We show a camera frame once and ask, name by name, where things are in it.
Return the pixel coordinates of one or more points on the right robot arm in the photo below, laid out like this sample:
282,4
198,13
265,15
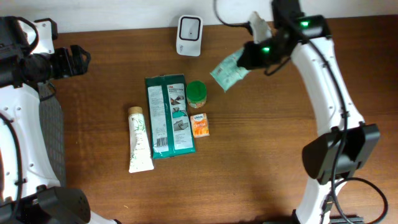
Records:
345,141

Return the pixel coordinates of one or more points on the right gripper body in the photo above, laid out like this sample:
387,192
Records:
273,50

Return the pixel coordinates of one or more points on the green wipes pack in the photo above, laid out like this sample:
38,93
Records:
170,126

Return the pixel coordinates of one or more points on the grey plastic mesh basket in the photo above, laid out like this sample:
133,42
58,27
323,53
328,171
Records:
51,121

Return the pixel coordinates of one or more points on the white barcode scanner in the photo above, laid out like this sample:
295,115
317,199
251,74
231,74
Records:
189,35

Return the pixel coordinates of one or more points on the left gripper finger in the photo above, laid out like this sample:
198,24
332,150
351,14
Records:
79,55
80,69

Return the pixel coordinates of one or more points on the orange tissue pack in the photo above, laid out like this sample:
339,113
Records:
200,126

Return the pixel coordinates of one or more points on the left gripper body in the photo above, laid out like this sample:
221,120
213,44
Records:
63,62

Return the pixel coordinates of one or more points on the light green snack packet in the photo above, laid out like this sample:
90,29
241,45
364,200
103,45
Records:
227,73

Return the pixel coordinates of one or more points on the white cream tube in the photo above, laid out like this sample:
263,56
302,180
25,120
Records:
140,154

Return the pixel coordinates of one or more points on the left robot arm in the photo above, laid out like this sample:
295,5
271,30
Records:
30,189

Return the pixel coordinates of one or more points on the green lid jar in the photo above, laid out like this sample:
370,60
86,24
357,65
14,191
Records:
196,94

